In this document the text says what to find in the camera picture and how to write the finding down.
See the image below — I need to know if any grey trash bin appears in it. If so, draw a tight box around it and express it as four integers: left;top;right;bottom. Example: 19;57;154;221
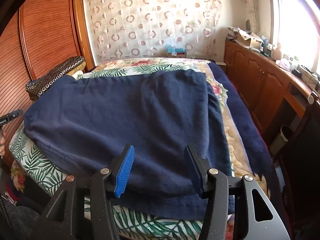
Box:
268;124;295;157

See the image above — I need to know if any wooden slatted wardrobe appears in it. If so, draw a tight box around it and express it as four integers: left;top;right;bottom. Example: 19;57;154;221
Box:
0;0;96;172

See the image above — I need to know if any red patterned cloth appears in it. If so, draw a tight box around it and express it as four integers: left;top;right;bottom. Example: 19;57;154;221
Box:
0;160;27;207

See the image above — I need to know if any cardboard box with blue contents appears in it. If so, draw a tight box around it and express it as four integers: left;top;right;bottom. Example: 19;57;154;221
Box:
165;44;187;58

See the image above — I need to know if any wood-framed window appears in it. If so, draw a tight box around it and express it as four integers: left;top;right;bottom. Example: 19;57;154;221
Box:
267;0;320;79

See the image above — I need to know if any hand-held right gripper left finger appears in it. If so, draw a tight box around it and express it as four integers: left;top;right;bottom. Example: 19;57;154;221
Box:
37;144;135;240

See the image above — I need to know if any leaf-print bed sheet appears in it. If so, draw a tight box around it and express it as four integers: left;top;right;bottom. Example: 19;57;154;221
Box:
8;62;203;240

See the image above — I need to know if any long wooden cabinet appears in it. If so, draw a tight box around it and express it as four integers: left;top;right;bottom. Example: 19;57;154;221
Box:
223;37;320;157

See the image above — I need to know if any black patterned pillow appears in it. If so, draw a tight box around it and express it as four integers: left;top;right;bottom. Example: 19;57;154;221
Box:
25;56;86;100

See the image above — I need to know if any open cardboard box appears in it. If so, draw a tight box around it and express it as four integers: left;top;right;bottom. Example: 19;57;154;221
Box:
236;27;263;48

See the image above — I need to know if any navy blue printed t-shirt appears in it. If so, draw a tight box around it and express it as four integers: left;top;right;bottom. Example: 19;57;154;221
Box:
24;69;237;222

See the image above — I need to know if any navy blue blanket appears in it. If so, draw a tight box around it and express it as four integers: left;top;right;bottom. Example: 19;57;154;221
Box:
207;61;293;232

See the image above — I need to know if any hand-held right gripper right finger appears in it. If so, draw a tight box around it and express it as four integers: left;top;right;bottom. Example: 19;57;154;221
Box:
184;145;292;240

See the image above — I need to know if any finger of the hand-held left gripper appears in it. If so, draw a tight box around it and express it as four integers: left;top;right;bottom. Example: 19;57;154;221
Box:
4;109;24;121

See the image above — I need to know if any sheer circle-patterned curtain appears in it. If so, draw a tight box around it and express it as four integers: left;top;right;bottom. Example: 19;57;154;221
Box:
83;0;223;61

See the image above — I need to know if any patterned storage tin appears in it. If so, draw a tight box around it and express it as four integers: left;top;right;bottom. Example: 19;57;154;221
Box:
227;26;241;40

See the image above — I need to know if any tied patterned window curtain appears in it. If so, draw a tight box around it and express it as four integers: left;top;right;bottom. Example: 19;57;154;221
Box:
239;0;260;35

